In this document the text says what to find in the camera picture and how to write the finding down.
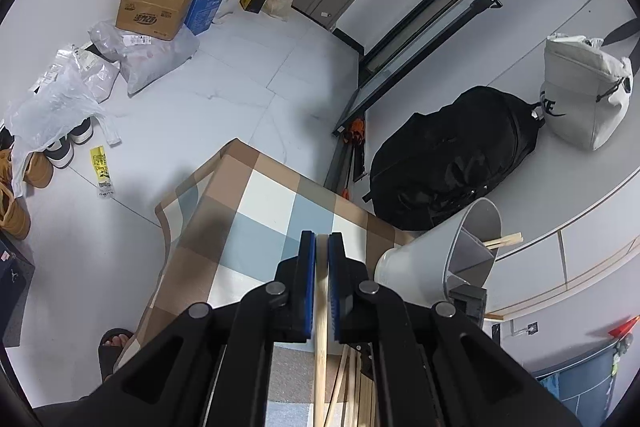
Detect wooden chopstick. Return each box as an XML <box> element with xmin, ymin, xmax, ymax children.
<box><xmin>323</xmin><ymin>346</ymin><xmax>378</xmax><ymax>427</ymax></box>
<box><xmin>312</xmin><ymin>234</ymin><xmax>329</xmax><ymax>427</ymax></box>

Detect wooden chopstick on table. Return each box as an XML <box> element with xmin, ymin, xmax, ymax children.
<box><xmin>323</xmin><ymin>346</ymin><xmax>378</xmax><ymax>427</ymax></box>

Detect grey utensil holder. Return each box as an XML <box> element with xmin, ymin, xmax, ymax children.
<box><xmin>374</xmin><ymin>198</ymin><xmax>502</xmax><ymax>307</ymax></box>

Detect checkered tablecloth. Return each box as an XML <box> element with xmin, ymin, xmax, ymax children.
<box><xmin>116</xmin><ymin>140</ymin><xmax>411</xmax><ymax>426</ymax></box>

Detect chopsticks in holder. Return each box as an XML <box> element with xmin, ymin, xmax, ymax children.
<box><xmin>483</xmin><ymin>233</ymin><xmax>524</xmax><ymax>249</ymax></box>

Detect black backpack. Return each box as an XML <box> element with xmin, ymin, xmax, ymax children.
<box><xmin>363</xmin><ymin>86</ymin><xmax>544</xmax><ymax>232</ymax></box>

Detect white plastic bag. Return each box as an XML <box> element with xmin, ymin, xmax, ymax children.
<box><xmin>4</xmin><ymin>22</ymin><xmax>200</xmax><ymax>197</ymax></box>

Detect white canvas bag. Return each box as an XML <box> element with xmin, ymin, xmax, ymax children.
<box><xmin>539</xmin><ymin>34</ymin><xmax>634</xmax><ymax>150</ymax></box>

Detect brown cardboard box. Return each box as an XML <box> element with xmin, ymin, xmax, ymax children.
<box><xmin>115</xmin><ymin>0</ymin><xmax>193</xmax><ymax>41</ymax></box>

